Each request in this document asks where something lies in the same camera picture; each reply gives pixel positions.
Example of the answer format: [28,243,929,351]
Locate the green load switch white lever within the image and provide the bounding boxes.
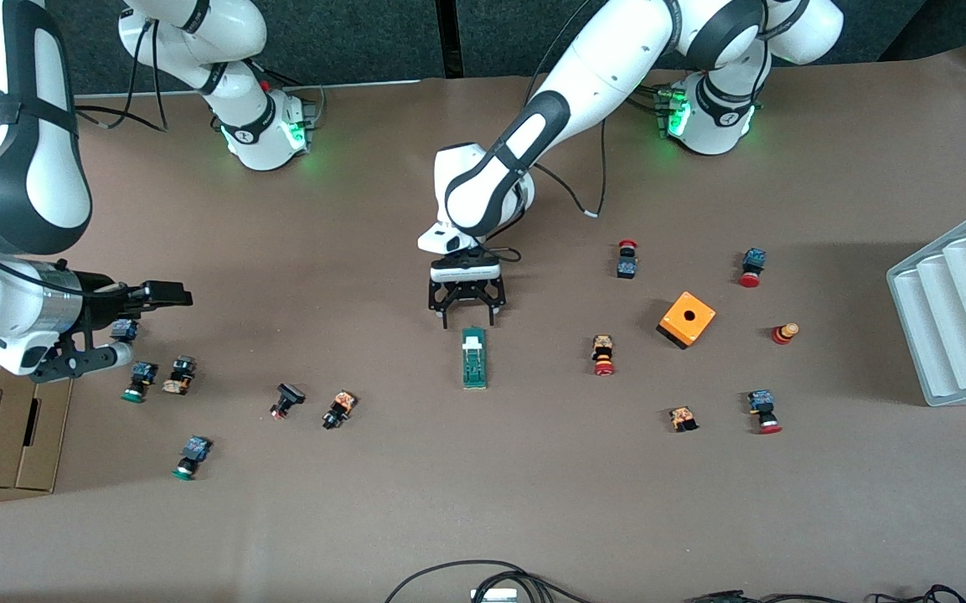
[461,326,489,390]

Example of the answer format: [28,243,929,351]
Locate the black pushbutton orange block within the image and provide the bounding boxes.
[322,389,358,430]
[162,355,197,396]

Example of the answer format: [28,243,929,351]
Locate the black square pushbutton red base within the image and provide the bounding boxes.
[269,383,307,420]

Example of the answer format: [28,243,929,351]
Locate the brown cardboard box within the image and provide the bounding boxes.
[0,339,75,493]

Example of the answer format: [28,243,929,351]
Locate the black vertical divider strip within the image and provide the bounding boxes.
[437,0,462,79]

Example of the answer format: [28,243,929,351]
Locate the red pushbutton blue block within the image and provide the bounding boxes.
[738,247,767,289]
[747,389,783,435]

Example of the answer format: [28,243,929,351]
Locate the white ridged plastic tray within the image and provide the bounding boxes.
[886,198,966,408]

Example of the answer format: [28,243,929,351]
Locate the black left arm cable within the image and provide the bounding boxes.
[524,0,611,220]

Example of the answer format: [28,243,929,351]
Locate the orange button enclosure box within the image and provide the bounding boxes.
[657,291,717,350]

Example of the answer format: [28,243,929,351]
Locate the black base cable bundle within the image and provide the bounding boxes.
[629,84,669,114]
[265,71,326,114]

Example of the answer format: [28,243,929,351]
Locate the black looped cable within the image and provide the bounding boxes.
[384,559,597,603]

